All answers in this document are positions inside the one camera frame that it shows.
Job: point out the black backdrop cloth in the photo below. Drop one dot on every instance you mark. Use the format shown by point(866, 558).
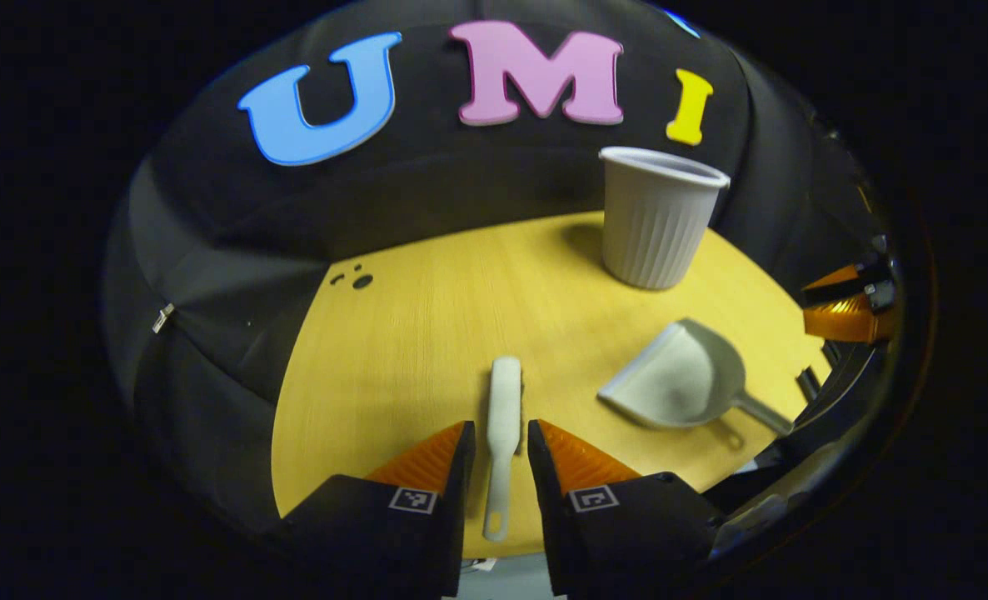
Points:
point(461, 192)

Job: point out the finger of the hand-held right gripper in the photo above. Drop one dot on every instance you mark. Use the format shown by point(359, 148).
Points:
point(835, 292)
point(844, 322)

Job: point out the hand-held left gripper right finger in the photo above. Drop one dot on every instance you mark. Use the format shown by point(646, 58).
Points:
point(548, 508)

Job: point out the white plastic dustpan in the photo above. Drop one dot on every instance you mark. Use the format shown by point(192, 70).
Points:
point(677, 383)

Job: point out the silver binder clip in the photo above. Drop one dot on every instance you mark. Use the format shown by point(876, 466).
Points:
point(162, 317)

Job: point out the small white broom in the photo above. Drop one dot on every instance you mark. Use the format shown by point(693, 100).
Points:
point(504, 400)

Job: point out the white ribbed garbage bin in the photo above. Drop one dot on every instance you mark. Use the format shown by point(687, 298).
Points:
point(656, 225)

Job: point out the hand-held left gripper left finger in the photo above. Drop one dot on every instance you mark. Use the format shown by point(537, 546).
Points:
point(452, 508)

